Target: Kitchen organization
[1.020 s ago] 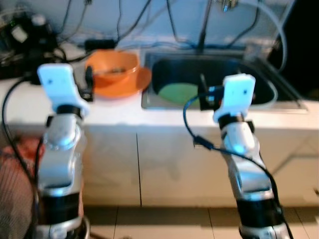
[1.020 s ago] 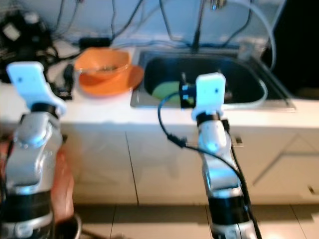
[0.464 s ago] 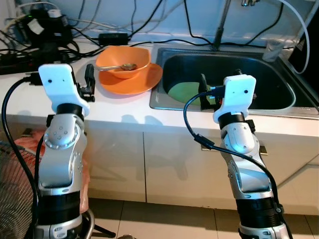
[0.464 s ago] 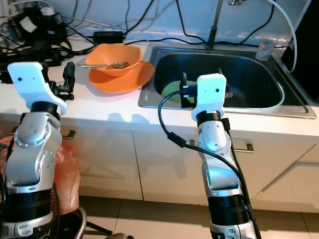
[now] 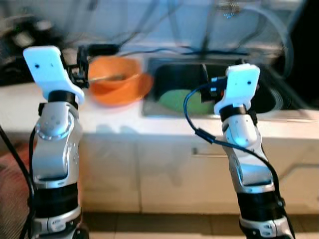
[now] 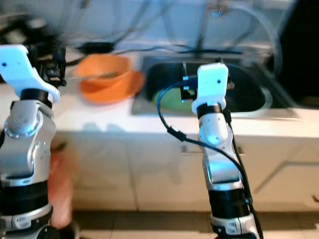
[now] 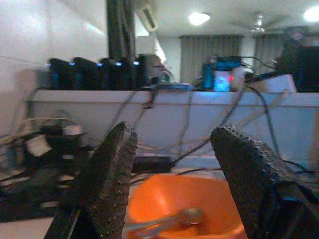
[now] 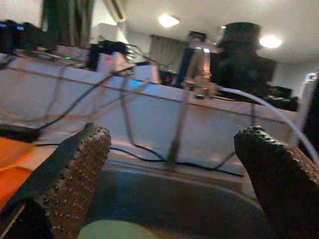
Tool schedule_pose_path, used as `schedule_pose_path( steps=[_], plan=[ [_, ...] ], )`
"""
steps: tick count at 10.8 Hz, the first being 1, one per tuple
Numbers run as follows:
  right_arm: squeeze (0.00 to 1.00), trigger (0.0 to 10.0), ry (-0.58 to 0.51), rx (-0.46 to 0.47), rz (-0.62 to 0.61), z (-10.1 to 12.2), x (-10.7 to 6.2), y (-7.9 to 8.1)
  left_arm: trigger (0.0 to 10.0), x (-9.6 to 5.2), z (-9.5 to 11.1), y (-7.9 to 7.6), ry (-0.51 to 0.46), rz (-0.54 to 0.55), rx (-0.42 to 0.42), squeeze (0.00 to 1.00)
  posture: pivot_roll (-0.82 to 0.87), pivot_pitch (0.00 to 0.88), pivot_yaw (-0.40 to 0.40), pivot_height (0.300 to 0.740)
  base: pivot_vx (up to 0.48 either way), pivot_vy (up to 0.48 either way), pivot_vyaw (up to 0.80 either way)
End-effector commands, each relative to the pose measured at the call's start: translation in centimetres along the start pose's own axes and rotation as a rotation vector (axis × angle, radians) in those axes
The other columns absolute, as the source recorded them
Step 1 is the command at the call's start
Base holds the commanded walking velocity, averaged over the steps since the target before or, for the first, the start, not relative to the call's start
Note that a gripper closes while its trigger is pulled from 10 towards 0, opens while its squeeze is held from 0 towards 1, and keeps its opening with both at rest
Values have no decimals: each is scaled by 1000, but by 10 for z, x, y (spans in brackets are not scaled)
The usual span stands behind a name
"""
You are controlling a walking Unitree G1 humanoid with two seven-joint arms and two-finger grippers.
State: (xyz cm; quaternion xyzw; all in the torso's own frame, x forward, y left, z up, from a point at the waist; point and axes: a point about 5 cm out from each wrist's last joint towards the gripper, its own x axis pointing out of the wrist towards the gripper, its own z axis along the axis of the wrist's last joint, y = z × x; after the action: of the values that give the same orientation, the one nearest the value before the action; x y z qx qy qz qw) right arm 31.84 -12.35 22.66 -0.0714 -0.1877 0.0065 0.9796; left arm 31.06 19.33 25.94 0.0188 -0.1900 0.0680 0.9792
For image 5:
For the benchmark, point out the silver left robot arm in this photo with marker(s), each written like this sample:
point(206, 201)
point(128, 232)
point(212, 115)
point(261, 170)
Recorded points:
point(57, 144)

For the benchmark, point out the black adapter with white labels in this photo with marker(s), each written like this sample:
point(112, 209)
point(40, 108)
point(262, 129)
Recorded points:
point(25, 37)

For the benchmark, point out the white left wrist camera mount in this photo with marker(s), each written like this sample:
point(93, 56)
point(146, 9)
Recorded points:
point(47, 67)

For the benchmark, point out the stainless steel sink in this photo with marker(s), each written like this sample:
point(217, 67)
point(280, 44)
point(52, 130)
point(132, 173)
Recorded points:
point(279, 94)

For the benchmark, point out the slim black power adapter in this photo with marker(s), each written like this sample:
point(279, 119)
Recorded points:
point(102, 49)

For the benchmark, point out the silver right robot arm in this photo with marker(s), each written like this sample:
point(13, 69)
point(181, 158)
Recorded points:
point(251, 164)

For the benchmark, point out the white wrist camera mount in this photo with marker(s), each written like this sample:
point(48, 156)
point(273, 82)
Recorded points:
point(47, 67)
point(241, 84)

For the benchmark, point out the orange plastic bowl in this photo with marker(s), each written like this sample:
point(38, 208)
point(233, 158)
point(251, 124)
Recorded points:
point(114, 67)

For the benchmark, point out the white kitchen cabinet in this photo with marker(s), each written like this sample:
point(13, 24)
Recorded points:
point(164, 174)

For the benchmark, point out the black water dispenser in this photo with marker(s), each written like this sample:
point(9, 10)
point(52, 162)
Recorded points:
point(306, 45)

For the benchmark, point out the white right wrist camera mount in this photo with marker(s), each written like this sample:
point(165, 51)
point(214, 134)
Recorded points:
point(241, 84)

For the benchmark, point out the orange plastic plate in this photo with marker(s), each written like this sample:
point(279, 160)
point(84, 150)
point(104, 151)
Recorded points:
point(139, 92)

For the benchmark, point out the black faucet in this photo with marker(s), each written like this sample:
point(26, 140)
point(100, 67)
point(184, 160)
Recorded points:
point(209, 30)

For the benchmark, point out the green plastic plate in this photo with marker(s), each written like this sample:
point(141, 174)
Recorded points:
point(179, 102)

